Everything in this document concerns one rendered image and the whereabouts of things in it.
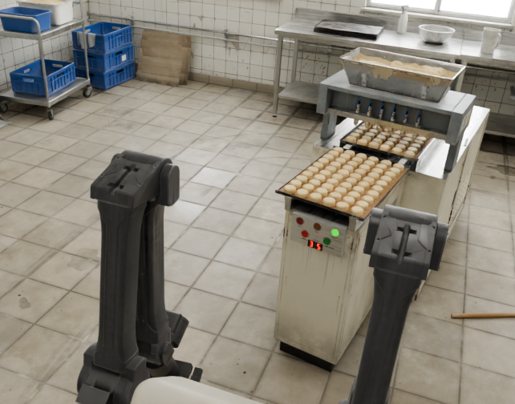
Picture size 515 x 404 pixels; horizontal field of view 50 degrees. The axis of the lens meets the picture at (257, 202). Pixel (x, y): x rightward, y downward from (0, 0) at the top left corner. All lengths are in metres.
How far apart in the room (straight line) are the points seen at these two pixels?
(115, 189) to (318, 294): 1.77
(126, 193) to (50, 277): 2.62
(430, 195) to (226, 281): 1.26
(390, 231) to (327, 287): 1.73
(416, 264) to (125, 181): 0.44
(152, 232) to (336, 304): 1.65
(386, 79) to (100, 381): 2.17
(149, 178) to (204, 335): 2.13
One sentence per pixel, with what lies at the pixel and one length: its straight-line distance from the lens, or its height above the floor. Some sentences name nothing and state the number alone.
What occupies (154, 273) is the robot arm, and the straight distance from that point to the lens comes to 1.01.
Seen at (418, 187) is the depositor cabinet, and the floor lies 0.76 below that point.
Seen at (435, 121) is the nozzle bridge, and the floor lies 1.09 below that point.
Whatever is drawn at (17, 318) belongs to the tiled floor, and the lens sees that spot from 3.21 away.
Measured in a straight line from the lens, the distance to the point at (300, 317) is 2.66.
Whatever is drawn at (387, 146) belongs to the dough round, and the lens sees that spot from 2.91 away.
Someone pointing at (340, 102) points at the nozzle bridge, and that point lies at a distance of 2.98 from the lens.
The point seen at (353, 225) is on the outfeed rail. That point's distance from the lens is 2.25.
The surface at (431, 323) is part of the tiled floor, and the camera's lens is 3.26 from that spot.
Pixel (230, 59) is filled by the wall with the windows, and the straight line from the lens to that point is 6.58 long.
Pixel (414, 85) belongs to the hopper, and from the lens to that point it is 2.81.
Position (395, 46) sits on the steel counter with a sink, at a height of 0.88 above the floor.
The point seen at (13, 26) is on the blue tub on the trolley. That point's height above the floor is 0.83.
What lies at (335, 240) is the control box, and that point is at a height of 0.78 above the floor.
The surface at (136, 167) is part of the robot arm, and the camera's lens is 0.90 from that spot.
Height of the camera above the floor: 2.01
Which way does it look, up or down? 29 degrees down
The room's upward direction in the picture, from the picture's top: 4 degrees clockwise
